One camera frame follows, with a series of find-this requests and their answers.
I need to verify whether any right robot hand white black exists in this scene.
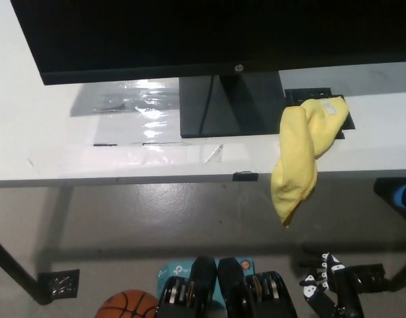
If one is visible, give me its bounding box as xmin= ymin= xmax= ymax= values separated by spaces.
xmin=298 ymin=251 xmax=366 ymax=318

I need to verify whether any yellow microfiber cloth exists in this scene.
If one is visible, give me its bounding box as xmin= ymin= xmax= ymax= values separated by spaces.
xmin=270 ymin=95 xmax=350 ymax=229

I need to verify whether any black HP monitor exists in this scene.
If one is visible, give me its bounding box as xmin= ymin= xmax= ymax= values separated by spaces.
xmin=10 ymin=0 xmax=406 ymax=139

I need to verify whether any black floor tape patch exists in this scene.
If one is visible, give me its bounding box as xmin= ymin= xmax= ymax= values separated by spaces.
xmin=351 ymin=263 xmax=387 ymax=294
xmin=37 ymin=269 xmax=80 ymax=297

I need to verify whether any black table leg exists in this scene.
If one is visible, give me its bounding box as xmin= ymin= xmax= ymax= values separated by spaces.
xmin=387 ymin=254 xmax=406 ymax=292
xmin=0 ymin=233 xmax=53 ymax=305

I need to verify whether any black box with blue item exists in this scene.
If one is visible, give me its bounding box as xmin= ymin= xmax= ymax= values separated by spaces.
xmin=373 ymin=177 xmax=406 ymax=213

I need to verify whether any small black tape strip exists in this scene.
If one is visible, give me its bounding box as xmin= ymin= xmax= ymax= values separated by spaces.
xmin=232 ymin=170 xmax=259 ymax=182

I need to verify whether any teal tp-link box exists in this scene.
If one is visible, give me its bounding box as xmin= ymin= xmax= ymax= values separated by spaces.
xmin=156 ymin=257 xmax=256 ymax=304

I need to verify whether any orange basketball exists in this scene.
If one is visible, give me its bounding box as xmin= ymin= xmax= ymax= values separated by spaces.
xmin=95 ymin=290 xmax=160 ymax=318

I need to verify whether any clear plastic film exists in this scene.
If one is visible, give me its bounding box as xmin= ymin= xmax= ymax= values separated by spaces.
xmin=70 ymin=78 xmax=224 ymax=164

